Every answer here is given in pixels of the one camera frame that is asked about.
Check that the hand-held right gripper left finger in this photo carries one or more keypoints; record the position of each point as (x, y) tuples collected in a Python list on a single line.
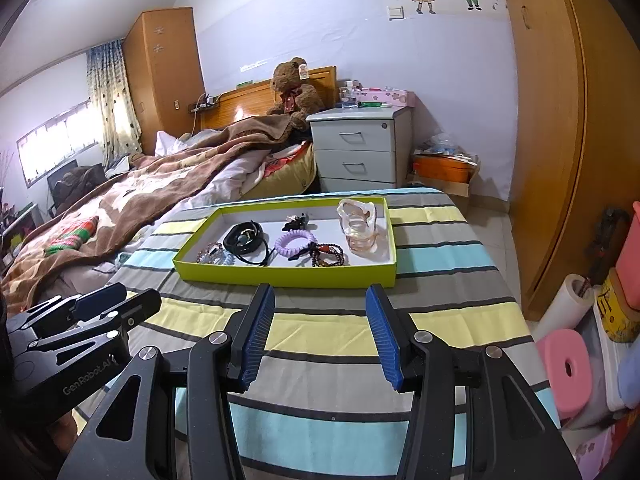
[(257, 335)]

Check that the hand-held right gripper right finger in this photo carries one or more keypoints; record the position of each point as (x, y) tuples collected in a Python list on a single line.
[(382, 335)]

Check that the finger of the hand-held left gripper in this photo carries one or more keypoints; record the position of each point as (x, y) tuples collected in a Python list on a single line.
[(140, 310), (100, 296)]

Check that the black braided hair clip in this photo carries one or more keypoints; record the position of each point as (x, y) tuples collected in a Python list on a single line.
[(296, 221)]

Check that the green cardboard tray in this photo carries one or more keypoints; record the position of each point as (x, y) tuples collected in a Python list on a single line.
[(325, 222)]

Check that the plaid pillow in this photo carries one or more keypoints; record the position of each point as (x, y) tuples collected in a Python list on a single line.
[(75, 232)]

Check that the black wristband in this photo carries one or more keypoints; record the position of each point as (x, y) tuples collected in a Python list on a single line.
[(235, 234)]

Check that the cluttered shelf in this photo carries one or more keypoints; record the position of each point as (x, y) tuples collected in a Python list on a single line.
[(15, 230)]

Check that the dark chair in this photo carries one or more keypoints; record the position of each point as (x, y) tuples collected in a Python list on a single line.
[(75, 180)]

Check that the brown blanket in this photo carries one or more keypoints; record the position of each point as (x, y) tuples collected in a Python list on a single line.
[(150, 185)]

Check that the white quilt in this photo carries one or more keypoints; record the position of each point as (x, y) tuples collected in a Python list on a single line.
[(225, 175)]

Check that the window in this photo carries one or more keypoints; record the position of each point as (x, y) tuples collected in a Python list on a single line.
[(55, 140)]

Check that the yellow pillow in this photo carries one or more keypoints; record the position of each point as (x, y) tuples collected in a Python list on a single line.
[(290, 175)]

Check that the pink stool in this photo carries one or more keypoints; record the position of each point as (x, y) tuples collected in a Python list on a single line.
[(555, 355)]

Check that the orange box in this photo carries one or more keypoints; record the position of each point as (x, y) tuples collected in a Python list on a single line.
[(440, 170)]

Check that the grey drawer nightstand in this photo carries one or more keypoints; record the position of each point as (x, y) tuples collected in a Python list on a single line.
[(360, 160)]

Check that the white paper roll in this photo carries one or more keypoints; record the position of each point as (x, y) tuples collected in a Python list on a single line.
[(565, 305)]

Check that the dotted curtain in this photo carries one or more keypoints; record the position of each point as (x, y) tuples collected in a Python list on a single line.
[(112, 110)]

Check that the tall wooden cabinet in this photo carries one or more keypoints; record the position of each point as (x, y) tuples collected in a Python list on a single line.
[(165, 85)]

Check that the wooden headboard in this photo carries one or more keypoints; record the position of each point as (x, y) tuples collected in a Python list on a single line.
[(240, 105)]

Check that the yellow tin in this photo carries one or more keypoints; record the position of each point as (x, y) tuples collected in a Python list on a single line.
[(617, 310)]

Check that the pink flowered box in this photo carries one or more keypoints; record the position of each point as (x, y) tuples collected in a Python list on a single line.
[(390, 96)]

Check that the glass bottle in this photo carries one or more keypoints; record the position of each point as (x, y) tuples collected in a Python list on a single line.
[(348, 95)]

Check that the brown teddy bear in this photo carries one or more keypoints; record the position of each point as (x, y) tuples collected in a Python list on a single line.
[(292, 90)]

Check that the large wooden wardrobe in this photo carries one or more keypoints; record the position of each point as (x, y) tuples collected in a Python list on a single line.
[(550, 135)]

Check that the pink plastic bin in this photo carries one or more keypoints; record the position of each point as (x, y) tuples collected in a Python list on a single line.
[(630, 250)]

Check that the white wall switch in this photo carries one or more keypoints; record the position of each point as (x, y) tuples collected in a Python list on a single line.
[(396, 12)]

